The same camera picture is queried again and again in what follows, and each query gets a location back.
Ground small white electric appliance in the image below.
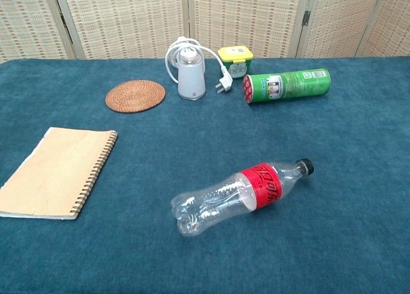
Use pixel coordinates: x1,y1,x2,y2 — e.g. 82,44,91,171
177,49,206,101

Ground empty red-label plastic bottle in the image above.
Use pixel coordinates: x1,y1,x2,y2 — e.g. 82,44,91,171
170,158,315,238

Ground woven folding screen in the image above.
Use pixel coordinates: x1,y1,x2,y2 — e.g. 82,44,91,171
0,0,410,63

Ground blue fabric tablecloth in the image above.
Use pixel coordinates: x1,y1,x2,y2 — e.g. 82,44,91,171
0,57,410,294

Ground white power cable with plug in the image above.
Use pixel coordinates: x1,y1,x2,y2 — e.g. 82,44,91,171
165,37,232,95

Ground round woven rattan coaster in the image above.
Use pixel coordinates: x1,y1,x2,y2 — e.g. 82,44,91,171
105,79,167,113

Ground green chips can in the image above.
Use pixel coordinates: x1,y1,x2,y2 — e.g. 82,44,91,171
242,68,331,106

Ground tan spiral-bound notebook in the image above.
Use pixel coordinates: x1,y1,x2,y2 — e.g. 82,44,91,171
0,126,119,220

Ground green tub with yellow lid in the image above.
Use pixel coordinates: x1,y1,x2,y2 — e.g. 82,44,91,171
217,45,254,80

